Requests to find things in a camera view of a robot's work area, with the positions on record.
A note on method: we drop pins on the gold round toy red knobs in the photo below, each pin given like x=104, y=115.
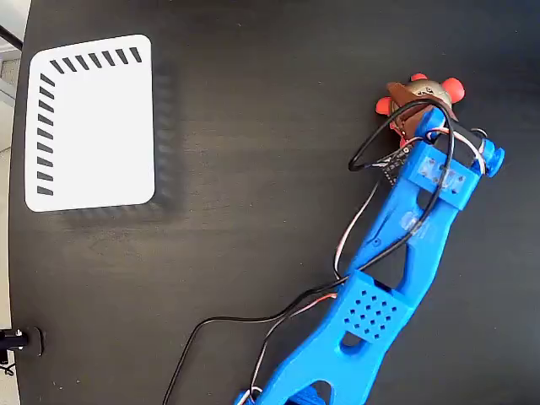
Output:
x=453, y=89

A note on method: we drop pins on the white tray with black stripes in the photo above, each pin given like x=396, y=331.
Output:
x=101, y=135

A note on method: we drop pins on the black metal rod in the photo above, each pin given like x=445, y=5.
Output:
x=10, y=36

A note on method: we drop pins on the bare camera circuit board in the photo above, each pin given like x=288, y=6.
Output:
x=396, y=164

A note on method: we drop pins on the black clamp mount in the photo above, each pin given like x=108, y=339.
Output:
x=14, y=338

